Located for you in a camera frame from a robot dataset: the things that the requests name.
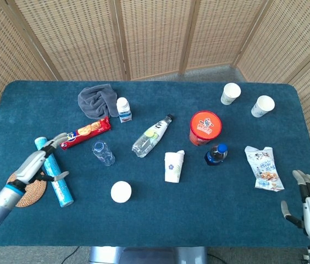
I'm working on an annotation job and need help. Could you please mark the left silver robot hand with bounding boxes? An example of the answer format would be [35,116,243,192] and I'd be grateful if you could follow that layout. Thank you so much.
[8,133,70,190]

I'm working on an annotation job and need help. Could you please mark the small clear plastic bottle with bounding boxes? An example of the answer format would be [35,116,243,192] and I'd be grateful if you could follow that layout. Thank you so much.
[91,140,116,167]

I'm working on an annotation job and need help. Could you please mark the silver grey robot base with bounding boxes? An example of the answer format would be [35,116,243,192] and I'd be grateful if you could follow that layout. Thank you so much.
[88,246,208,264]

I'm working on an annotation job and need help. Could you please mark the white cup blue flower print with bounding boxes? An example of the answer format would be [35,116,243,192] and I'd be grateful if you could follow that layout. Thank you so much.
[110,180,132,204]

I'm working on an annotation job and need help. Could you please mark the small white yogurt drink bottle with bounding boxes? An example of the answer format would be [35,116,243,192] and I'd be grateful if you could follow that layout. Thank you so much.
[116,97,133,124]

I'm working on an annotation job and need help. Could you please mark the cola bottle blue cap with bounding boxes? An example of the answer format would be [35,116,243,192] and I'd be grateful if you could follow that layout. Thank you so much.
[204,142,229,167]

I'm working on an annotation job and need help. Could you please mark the white paper cup blue print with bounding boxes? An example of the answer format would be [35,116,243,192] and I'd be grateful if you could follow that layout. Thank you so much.
[251,95,276,118]

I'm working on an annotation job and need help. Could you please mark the clear soda bottle lime label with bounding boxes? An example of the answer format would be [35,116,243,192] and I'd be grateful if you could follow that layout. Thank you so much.
[131,114,174,158]

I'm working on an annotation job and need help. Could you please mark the white paper cup green print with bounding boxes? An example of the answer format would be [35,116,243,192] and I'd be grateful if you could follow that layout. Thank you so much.
[220,82,242,106]

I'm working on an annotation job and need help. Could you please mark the round woven rattan coaster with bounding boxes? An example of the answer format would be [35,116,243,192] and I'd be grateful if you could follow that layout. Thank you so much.
[6,170,47,208]

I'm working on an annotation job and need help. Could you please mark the light blue cylindrical roll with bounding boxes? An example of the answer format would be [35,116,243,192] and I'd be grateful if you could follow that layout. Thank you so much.
[34,136,74,208]

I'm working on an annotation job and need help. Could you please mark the red biscuit pack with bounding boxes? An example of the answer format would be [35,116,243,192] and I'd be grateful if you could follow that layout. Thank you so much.
[59,115,112,151]

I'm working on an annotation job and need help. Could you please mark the white snack bag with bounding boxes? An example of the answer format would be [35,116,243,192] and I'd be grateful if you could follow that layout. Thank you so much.
[244,145,285,192]

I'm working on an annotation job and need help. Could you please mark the grey crumpled towel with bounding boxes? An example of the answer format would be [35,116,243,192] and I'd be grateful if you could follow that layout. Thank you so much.
[77,84,119,119]

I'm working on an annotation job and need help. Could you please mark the stacked paper cups purple flower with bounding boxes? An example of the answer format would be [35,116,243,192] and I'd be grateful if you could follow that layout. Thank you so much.
[164,150,186,183]

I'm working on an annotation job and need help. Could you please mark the orange instant noodle tub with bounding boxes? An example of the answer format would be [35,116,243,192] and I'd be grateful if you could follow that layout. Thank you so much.
[189,110,223,147]

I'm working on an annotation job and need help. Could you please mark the blue table cloth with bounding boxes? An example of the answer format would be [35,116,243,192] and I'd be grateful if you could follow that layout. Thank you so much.
[0,80,310,248]

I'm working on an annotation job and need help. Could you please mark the woven wooden folding screen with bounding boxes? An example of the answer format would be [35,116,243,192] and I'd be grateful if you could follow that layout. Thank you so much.
[0,0,310,177]

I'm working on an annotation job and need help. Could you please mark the black floor cable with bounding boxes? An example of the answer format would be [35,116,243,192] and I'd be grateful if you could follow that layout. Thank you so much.
[67,246,80,264]

